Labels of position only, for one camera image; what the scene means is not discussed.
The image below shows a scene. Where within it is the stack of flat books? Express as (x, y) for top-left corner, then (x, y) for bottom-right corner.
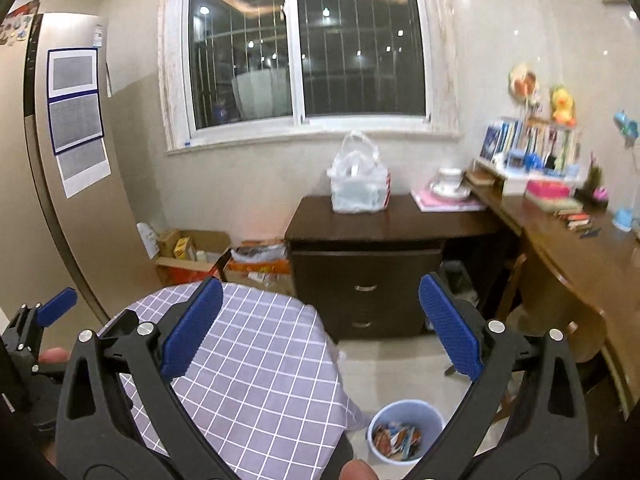
(535, 195), (585, 215)

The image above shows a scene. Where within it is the yellow duck plush toy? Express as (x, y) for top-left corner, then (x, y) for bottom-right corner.
(550, 85), (577, 126)

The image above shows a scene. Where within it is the person's right hand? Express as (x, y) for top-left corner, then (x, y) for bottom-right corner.
(340, 460), (377, 480)

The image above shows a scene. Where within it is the white porcelain bowl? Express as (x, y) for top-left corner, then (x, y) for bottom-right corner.
(437, 166), (465, 188)

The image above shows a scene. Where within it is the white porcelain plate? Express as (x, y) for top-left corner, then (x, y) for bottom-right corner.
(430, 182), (472, 202)

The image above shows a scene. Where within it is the grey checked tablecloth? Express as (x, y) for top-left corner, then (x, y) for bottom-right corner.
(95, 282), (363, 480)

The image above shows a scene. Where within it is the blue framed printed sheet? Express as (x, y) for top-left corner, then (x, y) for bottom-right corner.
(48, 92), (105, 155)
(47, 48), (101, 98)

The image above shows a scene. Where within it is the pen holder with pencils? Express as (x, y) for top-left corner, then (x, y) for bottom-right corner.
(582, 152), (611, 211)

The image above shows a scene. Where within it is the pink box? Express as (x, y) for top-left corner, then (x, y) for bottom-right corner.
(525, 180), (576, 201)

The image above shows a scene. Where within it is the white framed sliding window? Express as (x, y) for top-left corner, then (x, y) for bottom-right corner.
(159, 0), (463, 153)

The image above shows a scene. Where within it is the cluster of fridge magnets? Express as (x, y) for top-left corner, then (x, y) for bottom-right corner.
(0, 0), (41, 48)

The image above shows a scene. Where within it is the white plastic bag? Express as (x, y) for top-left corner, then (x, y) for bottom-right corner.
(326, 130), (392, 215)

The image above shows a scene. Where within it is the heap of mixed wrappers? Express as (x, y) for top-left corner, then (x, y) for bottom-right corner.
(372, 420), (423, 461)

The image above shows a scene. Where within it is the white printed sheet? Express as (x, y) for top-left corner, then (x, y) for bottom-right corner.
(55, 137), (112, 198)

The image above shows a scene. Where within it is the open red cardboard box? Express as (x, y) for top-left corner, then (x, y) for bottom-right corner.
(156, 230), (232, 286)

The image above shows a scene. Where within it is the dark wooden cabinet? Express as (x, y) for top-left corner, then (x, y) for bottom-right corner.
(285, 192), (506, 343)

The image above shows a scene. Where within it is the white paper bag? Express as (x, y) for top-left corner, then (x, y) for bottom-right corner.
(137, 222), (160, 261)

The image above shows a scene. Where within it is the row of upright books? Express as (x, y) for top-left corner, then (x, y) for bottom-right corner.
(480, 116), (583, 171)

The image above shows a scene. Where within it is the pink flat book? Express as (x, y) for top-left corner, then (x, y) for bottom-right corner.
(411, 187), (488, 212)

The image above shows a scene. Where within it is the white desk shelf riser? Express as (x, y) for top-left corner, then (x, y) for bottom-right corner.
(472, 157), (583, 196)

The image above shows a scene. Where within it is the light blue desk lamp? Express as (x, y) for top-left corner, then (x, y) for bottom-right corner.
(612, 110), (640, 233)

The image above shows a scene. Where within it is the light blue trash bin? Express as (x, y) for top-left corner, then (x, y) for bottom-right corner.
(367, 399), (446, 466)

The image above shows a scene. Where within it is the beige double door refrigerator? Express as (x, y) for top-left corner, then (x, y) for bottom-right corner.
(0, 12), (166, 321)

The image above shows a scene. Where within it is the wooden chair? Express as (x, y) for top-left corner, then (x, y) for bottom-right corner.
(495, 252), (608, 416)

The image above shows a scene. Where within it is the orange cardboard box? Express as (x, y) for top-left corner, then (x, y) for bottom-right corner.
(223, 240), (296, 296)

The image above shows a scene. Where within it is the brown wooden desk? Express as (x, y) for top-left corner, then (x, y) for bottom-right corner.
(467, 175), (640, 421)

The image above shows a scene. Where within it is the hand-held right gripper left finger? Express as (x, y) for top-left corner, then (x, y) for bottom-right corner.
(56, 276), (224, 480)

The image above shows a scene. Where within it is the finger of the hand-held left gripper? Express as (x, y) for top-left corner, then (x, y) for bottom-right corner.
(7, 287), (78, 357)

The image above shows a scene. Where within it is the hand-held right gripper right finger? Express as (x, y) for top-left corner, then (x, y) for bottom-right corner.
(418, 273), (587, 480)

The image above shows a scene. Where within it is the cartoon wall decoration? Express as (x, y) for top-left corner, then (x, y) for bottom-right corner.
(509, 63), (542, 106)

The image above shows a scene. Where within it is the dark cabinet drawer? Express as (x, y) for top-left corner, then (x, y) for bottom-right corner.
(295, 252), (443, 308)
(320, 305), (431, 341)

